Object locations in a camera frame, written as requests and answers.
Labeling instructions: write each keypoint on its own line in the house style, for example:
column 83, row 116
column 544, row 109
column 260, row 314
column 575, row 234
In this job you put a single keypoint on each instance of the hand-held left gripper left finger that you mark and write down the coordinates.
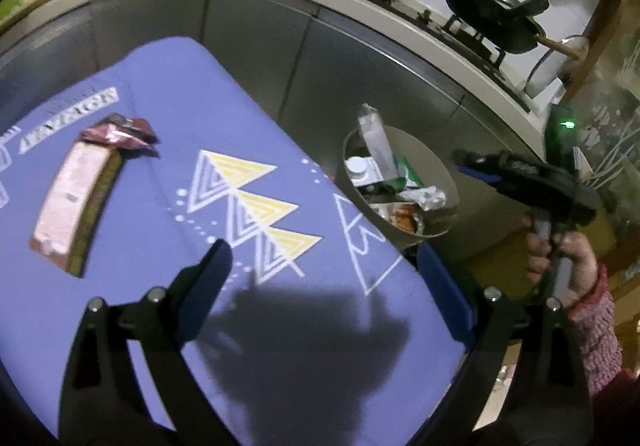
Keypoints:
column 207, row 291

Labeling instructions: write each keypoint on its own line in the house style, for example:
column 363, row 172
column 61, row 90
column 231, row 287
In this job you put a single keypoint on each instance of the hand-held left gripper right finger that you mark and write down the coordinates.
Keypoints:
column 445, row 296

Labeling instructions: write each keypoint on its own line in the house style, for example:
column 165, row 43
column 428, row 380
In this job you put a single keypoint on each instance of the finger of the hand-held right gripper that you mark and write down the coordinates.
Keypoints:
column 477, row 174
column 472, row 158

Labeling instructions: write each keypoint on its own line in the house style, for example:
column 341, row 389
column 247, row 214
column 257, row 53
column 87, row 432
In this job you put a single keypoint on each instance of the round beige bin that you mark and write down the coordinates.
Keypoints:
column 430, row 156

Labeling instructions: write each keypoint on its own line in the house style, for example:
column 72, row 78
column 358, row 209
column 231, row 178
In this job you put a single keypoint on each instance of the silver wrapper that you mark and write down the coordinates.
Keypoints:
column 427, row 198

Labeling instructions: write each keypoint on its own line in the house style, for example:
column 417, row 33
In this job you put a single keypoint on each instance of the orange snack packet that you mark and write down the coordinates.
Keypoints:
column 405, row 221

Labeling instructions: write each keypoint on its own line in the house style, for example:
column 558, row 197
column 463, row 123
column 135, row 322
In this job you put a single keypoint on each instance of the person's right forearm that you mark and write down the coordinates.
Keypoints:
column 597, row 336

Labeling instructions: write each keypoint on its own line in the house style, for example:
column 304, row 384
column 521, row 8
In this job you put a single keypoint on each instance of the person's right hand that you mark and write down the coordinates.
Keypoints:
column 582, row 256

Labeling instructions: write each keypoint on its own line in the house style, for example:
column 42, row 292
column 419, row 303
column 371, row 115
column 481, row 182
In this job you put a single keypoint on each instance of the green foil packet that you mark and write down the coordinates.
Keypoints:
column 407, row 176

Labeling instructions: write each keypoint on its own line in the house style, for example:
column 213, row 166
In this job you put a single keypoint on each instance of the patterned glass door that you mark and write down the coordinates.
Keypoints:
column 610, row 126

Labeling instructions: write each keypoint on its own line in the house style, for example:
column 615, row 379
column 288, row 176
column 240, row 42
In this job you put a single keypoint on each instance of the white plastic bottle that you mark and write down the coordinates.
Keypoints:
column 357, row 167

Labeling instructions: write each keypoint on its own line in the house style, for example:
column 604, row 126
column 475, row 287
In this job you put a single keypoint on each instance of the glass pot lid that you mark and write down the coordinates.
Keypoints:
column 550, row 69

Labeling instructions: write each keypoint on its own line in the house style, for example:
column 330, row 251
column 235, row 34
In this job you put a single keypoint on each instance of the black gas stove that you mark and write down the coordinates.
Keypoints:
column 425, row 19

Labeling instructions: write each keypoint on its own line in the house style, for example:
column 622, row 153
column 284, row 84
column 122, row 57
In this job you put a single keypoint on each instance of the long pink box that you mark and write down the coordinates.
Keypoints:
column 70, row 191

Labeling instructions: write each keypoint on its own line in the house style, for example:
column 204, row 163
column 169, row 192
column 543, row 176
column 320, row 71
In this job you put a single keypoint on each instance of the dark red foil wrapper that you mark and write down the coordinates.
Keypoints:
column 122, row 131

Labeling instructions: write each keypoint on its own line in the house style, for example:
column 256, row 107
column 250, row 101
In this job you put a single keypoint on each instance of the blue printed tablecloth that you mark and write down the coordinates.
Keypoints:
column 165, row 91

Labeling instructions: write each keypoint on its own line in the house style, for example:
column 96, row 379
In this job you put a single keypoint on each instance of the grey kitchen cabinet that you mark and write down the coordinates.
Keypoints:
column 260, row 41

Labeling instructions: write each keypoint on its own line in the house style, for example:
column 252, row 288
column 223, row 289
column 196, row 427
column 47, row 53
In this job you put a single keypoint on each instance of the green plastic item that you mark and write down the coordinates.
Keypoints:
column 10, row 1

